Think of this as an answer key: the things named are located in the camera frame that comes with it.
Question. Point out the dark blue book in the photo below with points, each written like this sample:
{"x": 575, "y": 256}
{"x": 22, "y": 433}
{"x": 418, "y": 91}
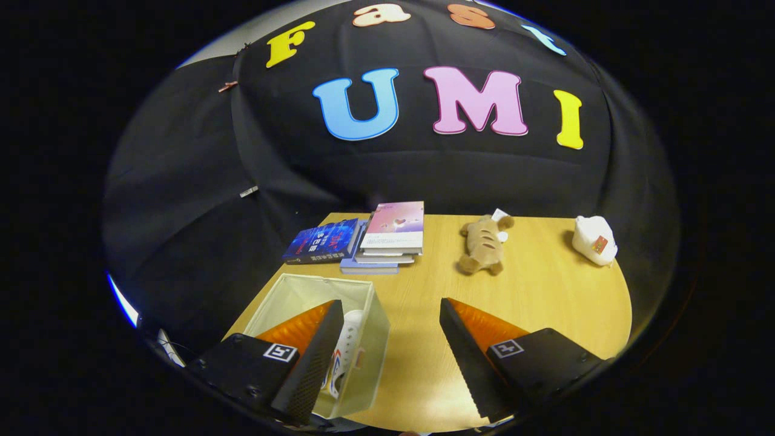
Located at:
{"x": 321, "y": 240}

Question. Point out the white canvas shoe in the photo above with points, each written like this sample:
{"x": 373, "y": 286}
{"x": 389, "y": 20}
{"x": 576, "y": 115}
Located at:
{"x": 352, "y": 330}

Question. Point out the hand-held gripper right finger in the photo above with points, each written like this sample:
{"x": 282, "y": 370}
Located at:
{"x": 469, "y": 369}

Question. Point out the cream fabric storage box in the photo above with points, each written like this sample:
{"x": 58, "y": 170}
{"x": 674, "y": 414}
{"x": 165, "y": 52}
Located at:
{"x": 290, "y": 293}

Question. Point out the tan bread plush toy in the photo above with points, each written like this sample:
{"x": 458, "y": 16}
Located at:
{"x": 484, "y": 242}

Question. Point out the grey book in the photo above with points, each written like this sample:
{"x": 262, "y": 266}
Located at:
{"x": 384, "y": 258}

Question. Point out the pink clip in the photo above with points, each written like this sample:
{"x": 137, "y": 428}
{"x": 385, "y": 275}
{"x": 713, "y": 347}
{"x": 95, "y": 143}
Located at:
{"x": 228, "y": 86}

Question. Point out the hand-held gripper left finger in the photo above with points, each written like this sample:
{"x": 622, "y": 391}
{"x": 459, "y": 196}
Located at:
{"x": 315, "y": 369}

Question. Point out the pink cover book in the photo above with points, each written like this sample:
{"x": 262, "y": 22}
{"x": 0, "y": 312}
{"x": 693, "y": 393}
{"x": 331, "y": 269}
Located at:
{"x": 393, "y": 227}

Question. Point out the white plush toy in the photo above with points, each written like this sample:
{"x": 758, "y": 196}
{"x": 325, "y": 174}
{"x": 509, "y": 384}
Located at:
{"x": 593, "y": 242}

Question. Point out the light blue book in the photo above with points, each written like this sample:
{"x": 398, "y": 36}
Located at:
{"x": 369, "y": 267}

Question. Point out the black backdrop cloth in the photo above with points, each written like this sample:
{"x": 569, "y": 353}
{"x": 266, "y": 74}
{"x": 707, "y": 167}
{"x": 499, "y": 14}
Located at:
{"x": 424, "y": 175}

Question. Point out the silver clip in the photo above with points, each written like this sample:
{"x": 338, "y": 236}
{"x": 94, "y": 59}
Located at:
{"x": 249, "y": 191}

